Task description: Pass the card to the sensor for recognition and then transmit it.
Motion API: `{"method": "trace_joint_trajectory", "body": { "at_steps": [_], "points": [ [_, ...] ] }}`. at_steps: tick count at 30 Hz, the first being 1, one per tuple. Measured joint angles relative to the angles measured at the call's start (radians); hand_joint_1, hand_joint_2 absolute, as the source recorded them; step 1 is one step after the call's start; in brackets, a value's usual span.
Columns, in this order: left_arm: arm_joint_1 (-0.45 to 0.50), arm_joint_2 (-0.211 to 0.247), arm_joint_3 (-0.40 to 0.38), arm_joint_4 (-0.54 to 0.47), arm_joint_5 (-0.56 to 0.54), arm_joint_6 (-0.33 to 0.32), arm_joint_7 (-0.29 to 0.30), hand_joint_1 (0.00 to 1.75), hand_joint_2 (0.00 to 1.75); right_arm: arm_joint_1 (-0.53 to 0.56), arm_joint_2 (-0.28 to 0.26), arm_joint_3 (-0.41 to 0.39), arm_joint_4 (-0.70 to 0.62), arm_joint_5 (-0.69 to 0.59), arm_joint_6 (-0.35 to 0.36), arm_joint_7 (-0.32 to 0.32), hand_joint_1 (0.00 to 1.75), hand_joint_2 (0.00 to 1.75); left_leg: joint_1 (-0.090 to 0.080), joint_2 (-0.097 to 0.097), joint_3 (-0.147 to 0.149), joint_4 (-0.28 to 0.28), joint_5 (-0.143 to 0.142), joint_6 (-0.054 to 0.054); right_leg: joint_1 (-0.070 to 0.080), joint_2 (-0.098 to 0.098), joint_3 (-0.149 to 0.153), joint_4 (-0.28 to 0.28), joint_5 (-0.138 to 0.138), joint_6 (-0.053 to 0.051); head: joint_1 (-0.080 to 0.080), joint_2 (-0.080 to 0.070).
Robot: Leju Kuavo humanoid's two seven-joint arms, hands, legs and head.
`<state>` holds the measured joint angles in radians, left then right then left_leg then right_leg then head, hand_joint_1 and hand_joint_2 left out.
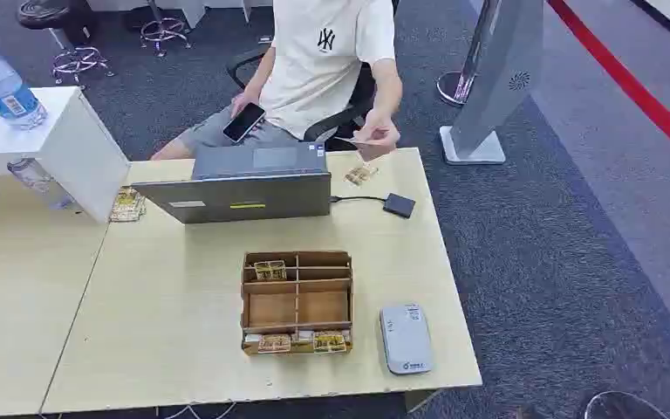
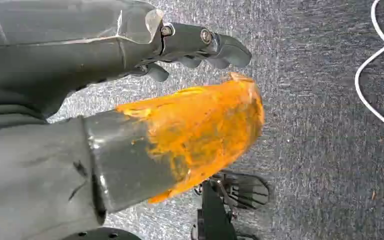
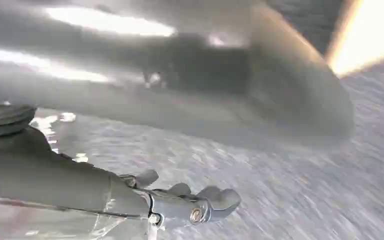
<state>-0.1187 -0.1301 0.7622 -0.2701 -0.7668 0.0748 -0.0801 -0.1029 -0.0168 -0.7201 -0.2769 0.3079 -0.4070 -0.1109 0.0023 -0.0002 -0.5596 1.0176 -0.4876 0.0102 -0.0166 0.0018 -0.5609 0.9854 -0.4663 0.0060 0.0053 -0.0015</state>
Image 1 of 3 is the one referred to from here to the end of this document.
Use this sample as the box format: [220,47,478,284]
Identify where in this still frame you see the person's left hand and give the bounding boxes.
[352,109,402,158]

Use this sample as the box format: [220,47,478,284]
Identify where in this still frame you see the person's right hand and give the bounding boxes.
[229,90,267,120]

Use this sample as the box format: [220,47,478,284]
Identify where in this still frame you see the black smartphone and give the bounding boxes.
[222,102,267,145]

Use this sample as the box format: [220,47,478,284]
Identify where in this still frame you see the small golden card pile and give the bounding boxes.
[345,164,379,188]

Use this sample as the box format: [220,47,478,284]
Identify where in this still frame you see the person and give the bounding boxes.
[151,0,404,161]

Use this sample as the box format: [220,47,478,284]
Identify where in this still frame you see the black external drive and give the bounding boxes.
[382,193,417,220]

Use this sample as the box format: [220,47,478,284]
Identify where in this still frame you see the round chrome stand base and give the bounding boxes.
[435,70,478,107]

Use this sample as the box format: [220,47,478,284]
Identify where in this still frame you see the grey laptop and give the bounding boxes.
[131,141,333,225]

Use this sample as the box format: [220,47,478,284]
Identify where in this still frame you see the grey kiosk stand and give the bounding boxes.
[439,0,546,167]

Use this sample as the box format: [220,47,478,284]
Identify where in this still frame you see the large golden card pile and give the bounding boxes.
[108,186,147,224]

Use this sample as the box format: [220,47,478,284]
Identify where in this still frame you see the golden card in box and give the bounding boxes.
[312,331,350,354]
[253,260,289,283]
[256,333,293,355]

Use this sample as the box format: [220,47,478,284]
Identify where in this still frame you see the white desk shelf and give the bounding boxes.
[0,86,132,225]

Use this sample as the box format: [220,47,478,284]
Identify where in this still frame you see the wooden card box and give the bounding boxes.
[240,250,355,357]

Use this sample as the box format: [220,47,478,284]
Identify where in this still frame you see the grey card reader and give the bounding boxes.
[379,303,434,376]

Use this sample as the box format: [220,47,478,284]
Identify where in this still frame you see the black stool chrome base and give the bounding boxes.
[16,0,116,89]

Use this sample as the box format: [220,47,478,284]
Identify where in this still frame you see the clear empty plastic bottle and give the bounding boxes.
[6,157,75,211]

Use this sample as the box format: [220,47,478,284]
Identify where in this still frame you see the clear water bottle blue label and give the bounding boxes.
[0,33,49,132]

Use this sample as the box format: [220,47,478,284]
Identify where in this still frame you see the red floor tape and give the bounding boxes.
[545,0,670,174]

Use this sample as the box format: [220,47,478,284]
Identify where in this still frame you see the round dark base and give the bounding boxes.
[583,390,670,419]

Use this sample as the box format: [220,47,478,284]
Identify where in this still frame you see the white cable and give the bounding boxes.
[155,402,238,419]

